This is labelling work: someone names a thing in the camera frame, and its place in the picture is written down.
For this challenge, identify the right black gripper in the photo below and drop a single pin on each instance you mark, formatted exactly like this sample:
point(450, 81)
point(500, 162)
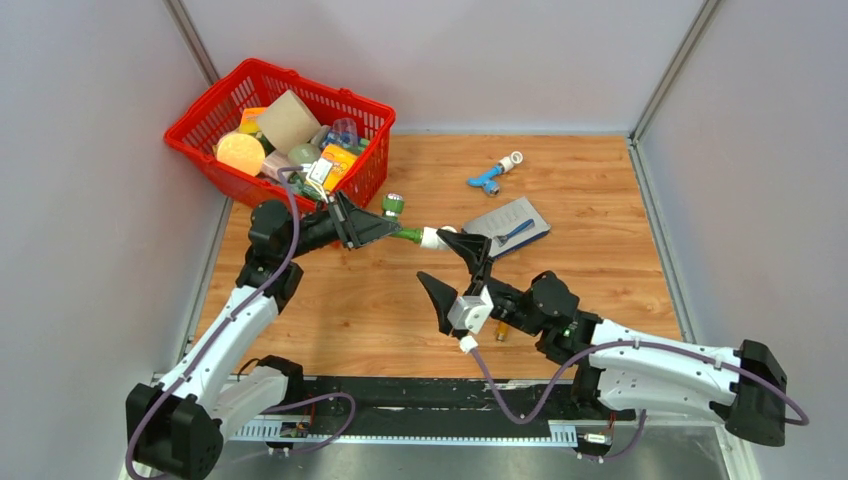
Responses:
point(475, 251)

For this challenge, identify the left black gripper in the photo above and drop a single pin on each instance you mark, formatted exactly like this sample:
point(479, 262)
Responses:
point(357, 221)

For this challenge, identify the green water faucet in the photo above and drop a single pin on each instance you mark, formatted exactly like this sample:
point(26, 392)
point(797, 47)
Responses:
point(393, 205)

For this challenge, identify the white pipe elbow fitting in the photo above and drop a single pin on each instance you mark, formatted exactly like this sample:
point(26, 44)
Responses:
point(430, 238)

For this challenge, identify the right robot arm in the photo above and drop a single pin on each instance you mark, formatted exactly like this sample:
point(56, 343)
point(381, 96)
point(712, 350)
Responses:
point(617, 367)

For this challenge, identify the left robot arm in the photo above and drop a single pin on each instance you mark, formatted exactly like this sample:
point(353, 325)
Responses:
point(178, 426)

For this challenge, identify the razor blister pack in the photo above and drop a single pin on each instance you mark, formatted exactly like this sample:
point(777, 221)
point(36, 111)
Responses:
point(510, 226)

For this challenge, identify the yellow orange snack packet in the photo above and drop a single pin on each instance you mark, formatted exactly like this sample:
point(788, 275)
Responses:
point(342, 161)

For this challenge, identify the pale green soap bar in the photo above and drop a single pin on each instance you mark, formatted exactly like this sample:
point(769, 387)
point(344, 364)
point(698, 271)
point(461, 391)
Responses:
point(304, 155)

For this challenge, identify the pink wrapped soap bar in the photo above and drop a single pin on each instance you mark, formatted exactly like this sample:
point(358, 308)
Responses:
point(277, 166)

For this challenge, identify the blue faucet with white fitting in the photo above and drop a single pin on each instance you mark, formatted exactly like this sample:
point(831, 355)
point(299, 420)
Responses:
point(487, 181)

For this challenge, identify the brown cardboard box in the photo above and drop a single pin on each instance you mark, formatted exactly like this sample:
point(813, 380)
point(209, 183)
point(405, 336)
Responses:
point(288, 122)

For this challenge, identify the orange round sponge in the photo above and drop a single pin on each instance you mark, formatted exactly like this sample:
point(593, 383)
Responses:
point(241, 152)

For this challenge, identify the orange packet in basket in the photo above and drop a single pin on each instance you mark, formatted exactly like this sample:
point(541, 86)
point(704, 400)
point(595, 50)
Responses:
point(249, 120)

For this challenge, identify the red plastic shopping basket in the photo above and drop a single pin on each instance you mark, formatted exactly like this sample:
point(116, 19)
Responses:
point(256, 83)

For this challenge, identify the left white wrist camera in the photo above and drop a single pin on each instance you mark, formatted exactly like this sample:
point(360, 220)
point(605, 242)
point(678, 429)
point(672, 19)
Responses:
point(316, 175)

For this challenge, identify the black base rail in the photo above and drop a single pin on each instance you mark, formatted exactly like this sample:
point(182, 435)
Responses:
point(442, 407)

